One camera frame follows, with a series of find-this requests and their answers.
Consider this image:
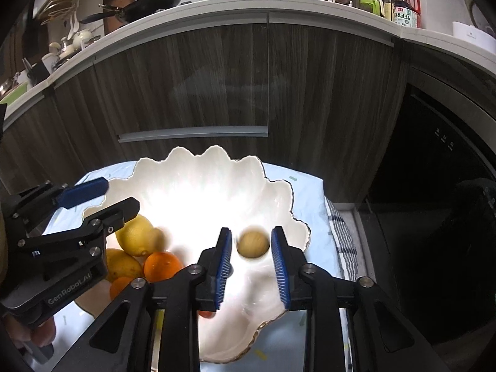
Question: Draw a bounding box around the black built-in dishwasher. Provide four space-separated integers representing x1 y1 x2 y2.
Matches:
364 66 496 318

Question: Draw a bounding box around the white scalloped bowl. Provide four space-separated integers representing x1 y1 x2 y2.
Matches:
75 145 312 364

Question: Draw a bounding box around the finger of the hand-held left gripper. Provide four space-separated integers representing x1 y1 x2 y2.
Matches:
13 177 109 221
17 197 141 258

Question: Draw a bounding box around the white teapot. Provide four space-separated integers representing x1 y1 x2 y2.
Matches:
73 29 94 47

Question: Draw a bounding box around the yellow mango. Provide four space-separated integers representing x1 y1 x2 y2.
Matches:
104 248 144 283

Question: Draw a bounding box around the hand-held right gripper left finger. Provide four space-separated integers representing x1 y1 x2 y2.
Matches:
75 227 233 372

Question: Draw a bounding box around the light blue patterned tablecloth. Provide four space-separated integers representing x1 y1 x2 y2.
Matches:
39 161 349 372

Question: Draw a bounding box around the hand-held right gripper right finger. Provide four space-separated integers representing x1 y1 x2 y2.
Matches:
271 226 431 372

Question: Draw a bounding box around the blue checkered towel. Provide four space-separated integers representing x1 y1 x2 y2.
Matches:
325 196 359 281

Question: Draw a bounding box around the small brown longan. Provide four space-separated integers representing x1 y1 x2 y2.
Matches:
236 230 271 258

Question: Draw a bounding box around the black utensil holder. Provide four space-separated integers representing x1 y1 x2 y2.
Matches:
21 57 53 84

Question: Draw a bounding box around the yellow lemon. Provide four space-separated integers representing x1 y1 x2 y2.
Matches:
115 214 165 257

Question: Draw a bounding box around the white kitchen countertop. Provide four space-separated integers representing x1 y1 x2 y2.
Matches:
0 0 496 136

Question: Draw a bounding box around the green basin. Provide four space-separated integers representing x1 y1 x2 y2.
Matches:
0 81 29 103

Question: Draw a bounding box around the soy sauce bottle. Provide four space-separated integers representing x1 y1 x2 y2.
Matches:
392 0 422 29

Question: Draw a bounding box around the person's left hand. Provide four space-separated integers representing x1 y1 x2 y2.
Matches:
4 314 57 361

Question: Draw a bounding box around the large orange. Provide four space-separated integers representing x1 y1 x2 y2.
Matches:
144 251 184 283

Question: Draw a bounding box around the white box appliance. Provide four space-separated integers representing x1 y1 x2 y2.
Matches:
453 21 496 53

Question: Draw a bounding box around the small orange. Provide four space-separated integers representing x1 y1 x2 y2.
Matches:
109 276 134 301

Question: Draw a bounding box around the green lidded jug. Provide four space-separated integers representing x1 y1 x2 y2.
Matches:
360 0 385 18

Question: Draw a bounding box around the black wok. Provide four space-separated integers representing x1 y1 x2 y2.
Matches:
79 0 185 24

